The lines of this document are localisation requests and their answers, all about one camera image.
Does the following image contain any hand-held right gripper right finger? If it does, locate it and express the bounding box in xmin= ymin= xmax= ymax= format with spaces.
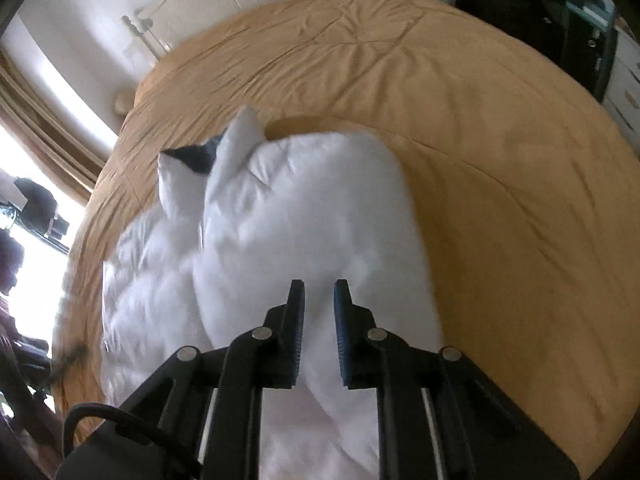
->
xmin=333 ymin=279 xmax=582 ymax=480

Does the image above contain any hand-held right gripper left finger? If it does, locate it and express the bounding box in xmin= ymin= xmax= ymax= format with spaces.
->
xmin=107 ymin=279 xmax=306 ymax=480

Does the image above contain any white puffer jacket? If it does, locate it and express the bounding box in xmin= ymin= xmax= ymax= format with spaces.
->
xmin=100 ymin=105 xmax=446 ymax=480

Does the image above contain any tan quilted bed cover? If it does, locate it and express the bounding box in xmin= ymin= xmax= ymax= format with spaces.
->
xmin=50 ymin=0 xmax=636 ymax=480

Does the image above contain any bright window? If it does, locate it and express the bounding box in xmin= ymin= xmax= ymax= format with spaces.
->
xmin=0 ymin=125 xmax=86 ymax=346

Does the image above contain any dark equipment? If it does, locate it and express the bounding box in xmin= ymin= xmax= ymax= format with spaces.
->
xmin=0 ymin=176 xmax=71 ymax=253

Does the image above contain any brown curtain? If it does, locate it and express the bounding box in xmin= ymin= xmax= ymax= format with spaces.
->
xmin=0 ymin=50 xmax=108 ymax=206

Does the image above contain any dark shelf unit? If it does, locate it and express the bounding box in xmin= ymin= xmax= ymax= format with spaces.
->
xmin=452 ymin=0 xmax=618 ymax=101

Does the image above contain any white desk with drawers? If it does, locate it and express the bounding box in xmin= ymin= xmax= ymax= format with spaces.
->
xmin=600 ymin=25 xmax=640 ymax=156

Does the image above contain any black cable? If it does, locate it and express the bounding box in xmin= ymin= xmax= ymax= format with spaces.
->
xmin=62 ymin=402 xmax=201 ymax=466

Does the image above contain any metal door handle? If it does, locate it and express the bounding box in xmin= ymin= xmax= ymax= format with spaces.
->
xmin=121 ymin=14 xmax=171 ymax=58

